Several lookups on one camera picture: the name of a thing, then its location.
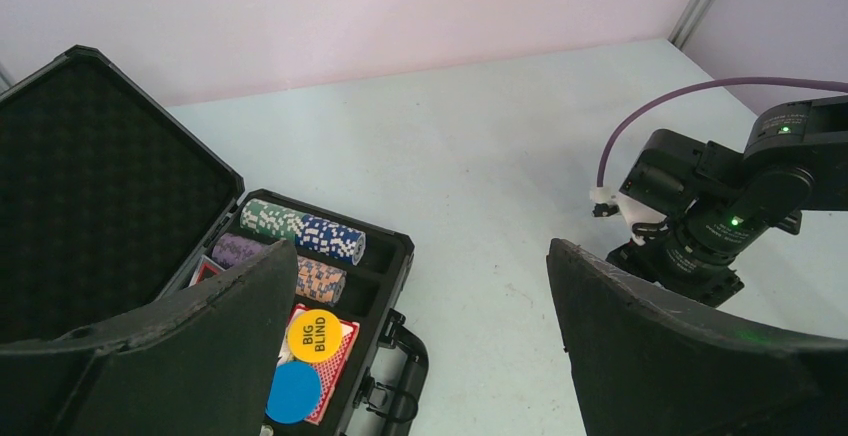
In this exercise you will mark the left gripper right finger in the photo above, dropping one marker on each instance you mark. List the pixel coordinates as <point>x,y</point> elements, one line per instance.
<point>647,361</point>

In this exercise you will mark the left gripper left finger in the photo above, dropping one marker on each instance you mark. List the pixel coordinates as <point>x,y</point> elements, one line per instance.
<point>197,362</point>

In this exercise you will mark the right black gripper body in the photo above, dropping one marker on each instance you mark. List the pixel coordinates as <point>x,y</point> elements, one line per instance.
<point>674,180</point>

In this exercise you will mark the all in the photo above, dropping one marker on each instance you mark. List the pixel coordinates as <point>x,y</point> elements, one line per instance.
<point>205,269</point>

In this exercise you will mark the blue round chip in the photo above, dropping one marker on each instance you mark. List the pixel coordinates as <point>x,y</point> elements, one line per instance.
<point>294,394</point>

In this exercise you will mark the yellow big blind button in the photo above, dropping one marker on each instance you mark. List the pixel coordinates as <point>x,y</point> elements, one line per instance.
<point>314,336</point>

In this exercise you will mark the red playing card deck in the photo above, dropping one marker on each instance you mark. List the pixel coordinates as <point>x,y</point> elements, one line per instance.
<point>310,364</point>

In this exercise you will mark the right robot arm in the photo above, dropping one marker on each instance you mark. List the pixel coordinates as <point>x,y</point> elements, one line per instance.
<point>795,160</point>

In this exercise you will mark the black poker set case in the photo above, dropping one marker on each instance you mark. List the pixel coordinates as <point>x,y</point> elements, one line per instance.
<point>108,203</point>

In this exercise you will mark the purple and orange chip stack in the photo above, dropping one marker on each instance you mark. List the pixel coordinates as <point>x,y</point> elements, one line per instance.
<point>316,281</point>

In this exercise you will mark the green and blue chip stack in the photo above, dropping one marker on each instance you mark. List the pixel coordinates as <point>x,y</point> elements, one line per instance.
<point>305,230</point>

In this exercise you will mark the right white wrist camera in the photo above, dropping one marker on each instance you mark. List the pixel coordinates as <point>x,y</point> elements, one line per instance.
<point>613,206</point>

